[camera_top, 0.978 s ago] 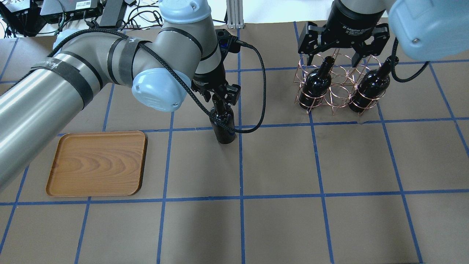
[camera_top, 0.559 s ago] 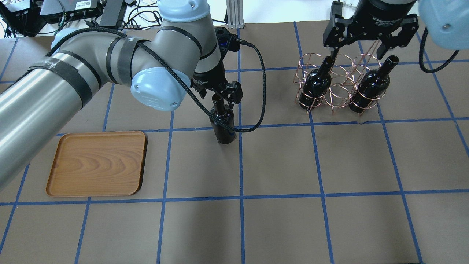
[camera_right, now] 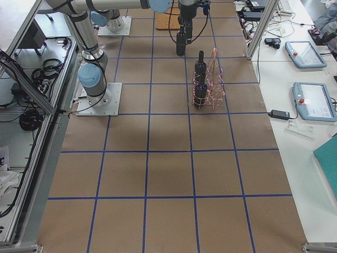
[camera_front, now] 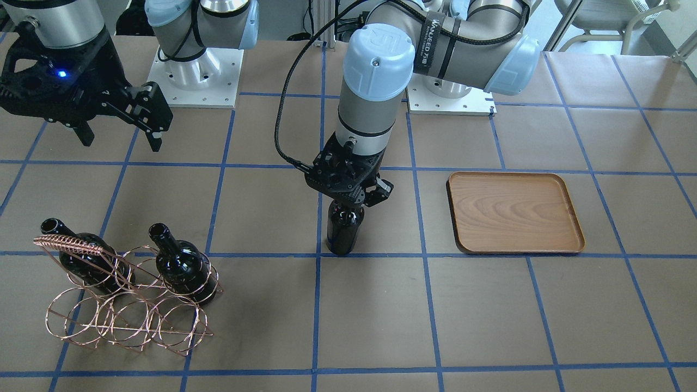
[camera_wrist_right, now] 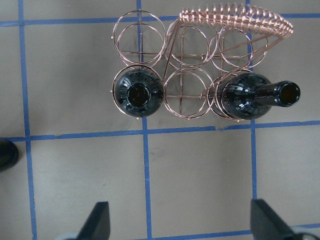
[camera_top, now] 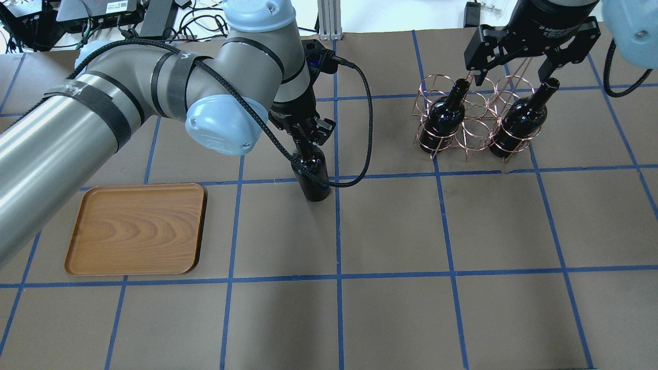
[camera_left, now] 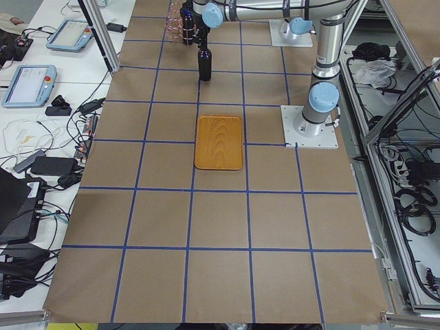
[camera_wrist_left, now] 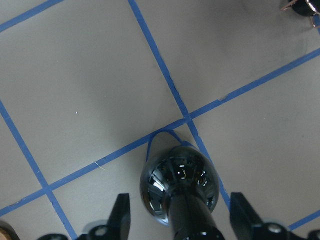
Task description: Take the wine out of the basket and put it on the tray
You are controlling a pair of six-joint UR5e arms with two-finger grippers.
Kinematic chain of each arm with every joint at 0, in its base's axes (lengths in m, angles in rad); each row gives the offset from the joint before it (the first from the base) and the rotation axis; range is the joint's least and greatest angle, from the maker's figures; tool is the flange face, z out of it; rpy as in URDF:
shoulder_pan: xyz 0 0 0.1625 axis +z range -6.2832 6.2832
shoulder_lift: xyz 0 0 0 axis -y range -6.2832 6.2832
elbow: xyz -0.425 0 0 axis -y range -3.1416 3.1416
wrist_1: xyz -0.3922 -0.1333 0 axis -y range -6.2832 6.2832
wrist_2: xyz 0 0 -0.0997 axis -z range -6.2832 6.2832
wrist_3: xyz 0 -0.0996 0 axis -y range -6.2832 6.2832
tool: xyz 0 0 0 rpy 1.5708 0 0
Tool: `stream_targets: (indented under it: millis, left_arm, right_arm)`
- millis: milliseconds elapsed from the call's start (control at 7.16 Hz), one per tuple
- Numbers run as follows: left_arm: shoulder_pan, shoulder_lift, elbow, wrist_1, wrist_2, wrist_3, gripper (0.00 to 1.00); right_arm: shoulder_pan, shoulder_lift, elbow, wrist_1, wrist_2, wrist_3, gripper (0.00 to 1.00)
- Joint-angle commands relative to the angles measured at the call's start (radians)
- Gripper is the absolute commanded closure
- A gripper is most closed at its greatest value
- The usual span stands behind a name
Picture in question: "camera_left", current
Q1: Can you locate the copper wire bottle basket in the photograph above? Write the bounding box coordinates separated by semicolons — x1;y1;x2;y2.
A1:
165;1;192;44

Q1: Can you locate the far teach pendant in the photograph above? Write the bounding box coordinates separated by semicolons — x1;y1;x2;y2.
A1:
46;19;93;52

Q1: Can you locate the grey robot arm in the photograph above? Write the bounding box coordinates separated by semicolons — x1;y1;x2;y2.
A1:
179;1;355;57
296;14;345;138

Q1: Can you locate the teach pendant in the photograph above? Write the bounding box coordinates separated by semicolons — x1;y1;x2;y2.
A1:
1;65;57;109
46;19;93;52

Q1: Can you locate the black laptop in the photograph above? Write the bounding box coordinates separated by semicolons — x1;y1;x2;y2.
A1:
1;169;46;245

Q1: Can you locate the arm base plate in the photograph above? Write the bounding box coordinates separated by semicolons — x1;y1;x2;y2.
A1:
269;19;313;47
280;105;338;149

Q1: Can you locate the dark wine bottle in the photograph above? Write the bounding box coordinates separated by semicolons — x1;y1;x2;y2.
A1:
181;10;195;45
198;48;212;82

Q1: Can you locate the wooden tray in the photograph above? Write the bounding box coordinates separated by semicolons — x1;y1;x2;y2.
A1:
194;114;243;171

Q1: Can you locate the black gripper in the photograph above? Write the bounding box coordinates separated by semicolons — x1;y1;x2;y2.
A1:
192;22;210;50

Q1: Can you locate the black power adapter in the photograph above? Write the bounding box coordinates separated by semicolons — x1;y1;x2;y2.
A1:
106;23;127;33

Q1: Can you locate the near teach pendant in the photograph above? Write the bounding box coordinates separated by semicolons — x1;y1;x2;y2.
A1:
1;65;57;109

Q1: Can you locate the aluminium frame post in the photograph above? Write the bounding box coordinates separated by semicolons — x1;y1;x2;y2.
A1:
78;0;120;73

